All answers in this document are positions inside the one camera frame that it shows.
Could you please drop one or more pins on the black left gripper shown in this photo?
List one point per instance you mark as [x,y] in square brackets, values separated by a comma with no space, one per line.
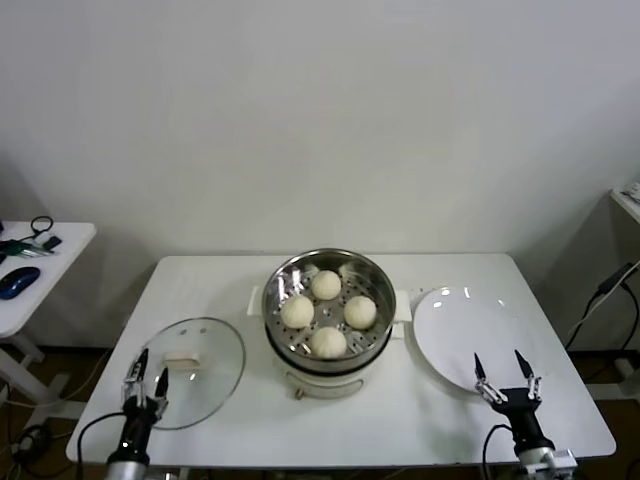
[142,420]

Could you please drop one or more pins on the blue computer mouse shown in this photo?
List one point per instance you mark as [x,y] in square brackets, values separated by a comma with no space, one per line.
[19,281]

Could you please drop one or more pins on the perforated steel steamer basket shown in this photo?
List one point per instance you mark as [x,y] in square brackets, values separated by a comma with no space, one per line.
[285,280]

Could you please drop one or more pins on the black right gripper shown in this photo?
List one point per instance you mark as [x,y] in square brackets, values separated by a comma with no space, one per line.
[522,410]

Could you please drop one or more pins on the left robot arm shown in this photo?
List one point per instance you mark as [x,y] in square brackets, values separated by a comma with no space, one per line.
[127,470]

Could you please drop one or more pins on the black power adapter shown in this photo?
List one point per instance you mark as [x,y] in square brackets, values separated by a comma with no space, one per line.
[615,281]

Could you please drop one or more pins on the white round plate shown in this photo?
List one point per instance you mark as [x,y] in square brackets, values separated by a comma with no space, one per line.
[460,330]

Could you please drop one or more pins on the white electric cooker base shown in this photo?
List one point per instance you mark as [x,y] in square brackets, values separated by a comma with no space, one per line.
[325,387]

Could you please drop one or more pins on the small black device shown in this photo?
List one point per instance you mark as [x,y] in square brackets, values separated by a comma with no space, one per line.
[51,242]

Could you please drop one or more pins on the round glass lid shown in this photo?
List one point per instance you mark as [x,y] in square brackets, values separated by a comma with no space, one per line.
[210,340]

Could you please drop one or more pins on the white side table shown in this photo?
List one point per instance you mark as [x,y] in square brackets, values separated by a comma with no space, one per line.
[67,250]

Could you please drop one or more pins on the white shelf table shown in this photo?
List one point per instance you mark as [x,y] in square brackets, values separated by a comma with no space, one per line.
[627,205]

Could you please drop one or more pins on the white steamed baozi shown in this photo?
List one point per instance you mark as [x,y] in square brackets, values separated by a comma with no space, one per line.
[328,342]
[297,311]
[326,285]
[360,312]

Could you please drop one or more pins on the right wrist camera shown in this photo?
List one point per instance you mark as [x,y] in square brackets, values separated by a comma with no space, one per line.
[565,457]

